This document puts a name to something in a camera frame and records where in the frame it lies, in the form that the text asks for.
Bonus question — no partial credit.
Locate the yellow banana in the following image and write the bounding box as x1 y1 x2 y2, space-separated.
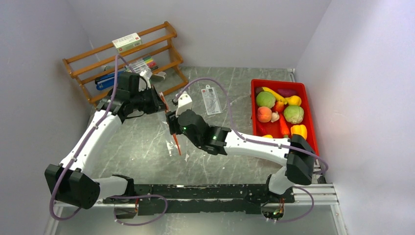
262 87 288 105

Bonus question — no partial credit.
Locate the purple eggplant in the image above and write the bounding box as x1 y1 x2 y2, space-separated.
277 89 298 97

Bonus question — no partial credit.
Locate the yellow bell pepper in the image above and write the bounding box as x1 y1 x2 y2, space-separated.
290 124 308 140

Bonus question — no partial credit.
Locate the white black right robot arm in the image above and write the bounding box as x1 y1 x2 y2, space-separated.
166 110 316 203

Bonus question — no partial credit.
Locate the green cabbage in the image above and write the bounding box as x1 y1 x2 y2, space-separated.
283 105 304 124
255 91 276 109

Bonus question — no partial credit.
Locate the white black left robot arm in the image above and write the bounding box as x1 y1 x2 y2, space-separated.
45 71 166 209

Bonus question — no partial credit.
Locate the green cabbage far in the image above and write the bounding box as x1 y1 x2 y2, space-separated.
255 91 276 109

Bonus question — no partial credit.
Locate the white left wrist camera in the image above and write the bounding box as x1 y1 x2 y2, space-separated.
138 70 152 92

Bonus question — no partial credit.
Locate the red plastic bin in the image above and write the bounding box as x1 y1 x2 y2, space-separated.
251 79 320 155

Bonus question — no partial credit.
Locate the white box on top shelf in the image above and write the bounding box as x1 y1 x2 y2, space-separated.
112 33 142 53

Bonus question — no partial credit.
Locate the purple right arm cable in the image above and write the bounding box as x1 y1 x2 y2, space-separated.
172 77 329 224

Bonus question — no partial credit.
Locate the orange carrot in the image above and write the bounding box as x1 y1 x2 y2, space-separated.
279 114 290 138

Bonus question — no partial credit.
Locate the orange peach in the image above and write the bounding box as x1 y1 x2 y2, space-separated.
256 106 272 123

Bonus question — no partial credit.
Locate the marker pen set pack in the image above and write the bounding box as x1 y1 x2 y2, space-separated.
125 56 159 78

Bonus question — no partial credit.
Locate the green cabbage near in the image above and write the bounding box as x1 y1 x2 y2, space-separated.
283 105 304 124

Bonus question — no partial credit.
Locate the red apple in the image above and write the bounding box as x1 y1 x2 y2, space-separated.
272 101 285 114

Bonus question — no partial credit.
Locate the red chili pepper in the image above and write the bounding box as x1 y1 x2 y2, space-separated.
255 122 268 136

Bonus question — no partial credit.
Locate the clear zip bag orange zipper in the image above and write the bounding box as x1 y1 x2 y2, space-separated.
158 92 187 156

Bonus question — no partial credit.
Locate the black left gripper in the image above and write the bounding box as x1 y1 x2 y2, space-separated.
131 85 169 115

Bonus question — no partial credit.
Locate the ruler set clear package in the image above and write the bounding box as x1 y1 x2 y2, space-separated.
201 85 222 115

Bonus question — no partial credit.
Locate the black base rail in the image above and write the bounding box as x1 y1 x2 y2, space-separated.
103 184 295 215

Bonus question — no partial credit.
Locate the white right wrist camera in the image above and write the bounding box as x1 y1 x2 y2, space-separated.
175 91 192 118

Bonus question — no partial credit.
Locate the wooden three-tier shelf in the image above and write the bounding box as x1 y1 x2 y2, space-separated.
62 21 190 108

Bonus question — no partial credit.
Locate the yellow squash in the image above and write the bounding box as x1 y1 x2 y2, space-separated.
285 95 302 106

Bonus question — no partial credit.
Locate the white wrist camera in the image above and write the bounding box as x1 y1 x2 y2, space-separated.
138 70 152 92
175 91 192 118

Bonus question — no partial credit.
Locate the blue hole punch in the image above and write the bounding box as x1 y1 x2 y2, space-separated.
94 72 115 91

